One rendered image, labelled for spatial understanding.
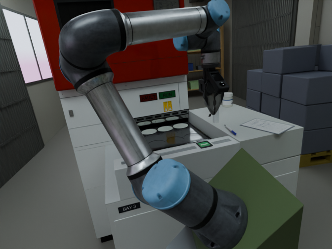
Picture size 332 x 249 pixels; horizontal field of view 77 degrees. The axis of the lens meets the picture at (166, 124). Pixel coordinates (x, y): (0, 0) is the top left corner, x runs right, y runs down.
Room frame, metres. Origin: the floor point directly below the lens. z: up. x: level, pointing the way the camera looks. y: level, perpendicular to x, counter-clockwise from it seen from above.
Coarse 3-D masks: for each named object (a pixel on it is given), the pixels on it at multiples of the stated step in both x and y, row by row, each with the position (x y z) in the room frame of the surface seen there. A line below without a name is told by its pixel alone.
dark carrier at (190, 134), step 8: (152, 128) 1.32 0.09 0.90; (176, 128) 1.27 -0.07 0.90; (184, 128) 1.26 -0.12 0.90; (192, 128) 1.24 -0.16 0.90; (144, 136) 1.19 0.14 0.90; (152, 136) 1.18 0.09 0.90; (160, 136) 1.16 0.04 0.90; (168, 136) 1.15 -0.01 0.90; (176, 136) 1.13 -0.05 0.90; (184, 136) 1.12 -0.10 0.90; (192, 136) 1.11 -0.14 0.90; (200, 136) 1.10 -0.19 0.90; (152, 144) 1.06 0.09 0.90; (160, 144) 1.05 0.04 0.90; (168, 144) 1.03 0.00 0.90; (176, 144) 1.02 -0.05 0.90
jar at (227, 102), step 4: (224, 92) 1.48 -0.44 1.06; (228, 92) 1.46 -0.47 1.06; (224, 96) 1.43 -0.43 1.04; (228, 96) 1.41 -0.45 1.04; (232, 96) 1.44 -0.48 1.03; (224, 100) 1.43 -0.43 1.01; (228, 100) 1.41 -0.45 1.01; (232, 100) 1.43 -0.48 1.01; (224, 104) 1.43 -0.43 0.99; (228, 104) 1.41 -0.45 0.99; (232, 104) 1.43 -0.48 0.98
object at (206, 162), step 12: (192, 144) 0.87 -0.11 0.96; (216, 144) 0.85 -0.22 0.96; (228, 144) 0.83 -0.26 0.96; (168, 156) 0.78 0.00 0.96; (180, 156) 0.77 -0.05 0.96; (192, 156) 0.79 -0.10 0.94; (204, 156) 0.80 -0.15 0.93; (216, 156) 0.81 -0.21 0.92; (228, 156) 0.83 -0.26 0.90; (120, 168) 0.72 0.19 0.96; (192, 168) 0.79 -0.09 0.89; (204, 168) 0.80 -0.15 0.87; (216, 168) 0.81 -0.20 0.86; (120, 180) 0.71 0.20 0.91; (120, 192) 0.71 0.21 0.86; (132, 192) 0.72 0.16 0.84
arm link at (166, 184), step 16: (160, 176) 0.42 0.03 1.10; (176, 176) 0.39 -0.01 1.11; (192, 176) 0.42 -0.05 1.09; (144, 192) 0.42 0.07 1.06; (160, 192) 0.38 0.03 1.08; (176, 192) 0.38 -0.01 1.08; (192, 192) 0.39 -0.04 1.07; (208, 192) 0.41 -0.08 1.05; (160, 208) 0.38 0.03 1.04; (176, 208) 0.37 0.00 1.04; (192, 208) 0.37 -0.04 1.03; (208, 208) 0.38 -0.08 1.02; (192, 224) 0.38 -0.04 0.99
